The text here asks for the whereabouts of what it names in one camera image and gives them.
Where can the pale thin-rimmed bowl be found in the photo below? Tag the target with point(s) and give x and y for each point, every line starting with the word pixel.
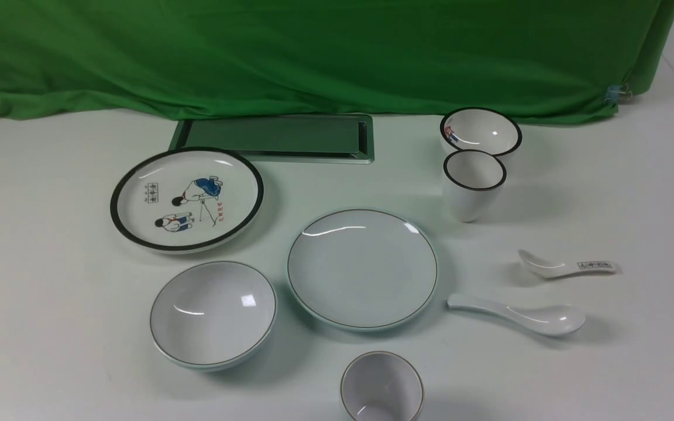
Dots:
pixel 213 316

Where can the pale thin-rimmed cup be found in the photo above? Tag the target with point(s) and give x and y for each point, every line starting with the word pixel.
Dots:
pixel 381 385

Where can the plain white ceramic spoon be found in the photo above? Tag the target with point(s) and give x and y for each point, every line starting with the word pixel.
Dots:
pixel 549 321

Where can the illustrated black-rimmed plate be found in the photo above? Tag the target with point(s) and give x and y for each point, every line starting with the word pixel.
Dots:
pixel 187 200

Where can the plain pale flat plate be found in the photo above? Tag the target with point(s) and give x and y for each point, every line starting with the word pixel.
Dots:
pixel 362 270

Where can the black-rimmed white cup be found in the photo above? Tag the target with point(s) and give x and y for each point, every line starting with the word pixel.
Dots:
pixel 471 180

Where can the black-rimmed small white bowl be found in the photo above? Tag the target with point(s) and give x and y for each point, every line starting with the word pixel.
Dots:
pixel 479 129

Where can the white spoon with label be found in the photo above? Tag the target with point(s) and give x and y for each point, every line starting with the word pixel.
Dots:
pixel 557 270

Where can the green backdrop cloth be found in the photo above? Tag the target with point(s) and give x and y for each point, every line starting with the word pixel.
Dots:
pixel 535 61

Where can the blue binder clip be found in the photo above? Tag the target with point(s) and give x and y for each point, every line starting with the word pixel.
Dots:
pixel 617 94

